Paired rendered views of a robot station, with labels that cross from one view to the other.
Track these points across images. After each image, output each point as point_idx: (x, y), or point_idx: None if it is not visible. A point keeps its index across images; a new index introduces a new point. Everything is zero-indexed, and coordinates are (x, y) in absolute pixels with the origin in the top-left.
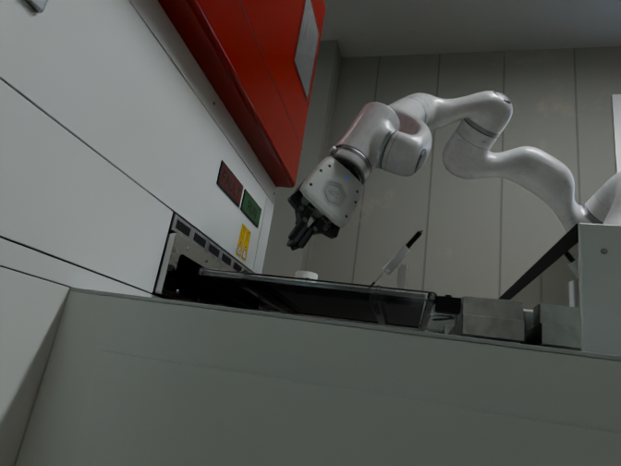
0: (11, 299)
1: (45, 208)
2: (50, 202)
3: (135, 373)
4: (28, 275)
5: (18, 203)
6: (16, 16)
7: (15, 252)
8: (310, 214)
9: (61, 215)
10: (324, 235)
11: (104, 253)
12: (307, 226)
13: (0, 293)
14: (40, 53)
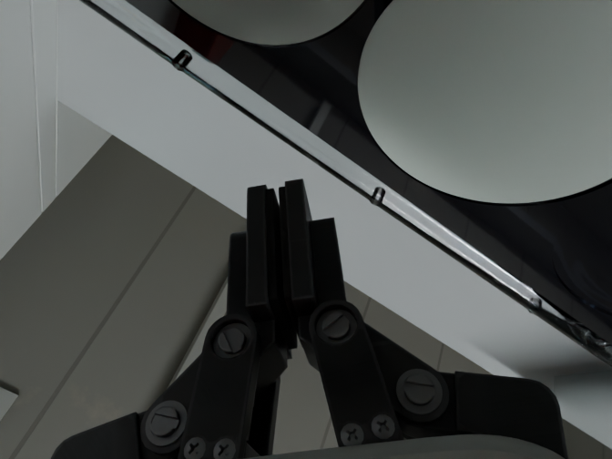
0: (73, 124)
1: (7, 189)
2: (0, 195)
3: None
4: (57, 135)
5: (16, 198)
6: None
7: (45, 158)
8: (267, 428)
9: (5, 178)
10: (461, 373)
11: (12, 109)
12: (292, 347)
13: (71, 133)
14: None
